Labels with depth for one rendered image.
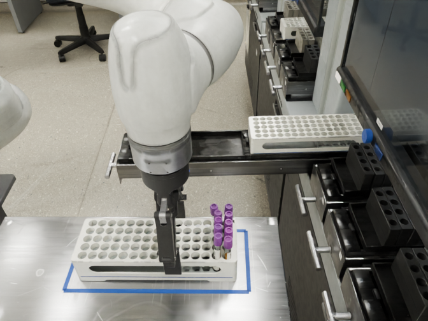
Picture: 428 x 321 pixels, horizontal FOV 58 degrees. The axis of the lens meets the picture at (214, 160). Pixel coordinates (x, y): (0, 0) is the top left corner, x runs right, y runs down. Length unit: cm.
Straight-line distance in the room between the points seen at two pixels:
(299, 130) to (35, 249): 68
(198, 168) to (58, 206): 126
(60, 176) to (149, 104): 188
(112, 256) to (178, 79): 39
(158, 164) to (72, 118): 226
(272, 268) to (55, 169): 180
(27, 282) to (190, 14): 57
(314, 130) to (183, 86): 61
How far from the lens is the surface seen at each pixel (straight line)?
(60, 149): 253
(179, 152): 53
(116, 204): 206
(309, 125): 104
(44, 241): 88
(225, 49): 58
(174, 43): 46
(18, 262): 87
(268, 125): 102
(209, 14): 60
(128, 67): 46
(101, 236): 76
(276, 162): 101
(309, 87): 137
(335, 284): 90
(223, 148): 104
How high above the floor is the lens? 145
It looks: 41 degrees down
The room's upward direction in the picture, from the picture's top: 2 degrees counter-clockwise
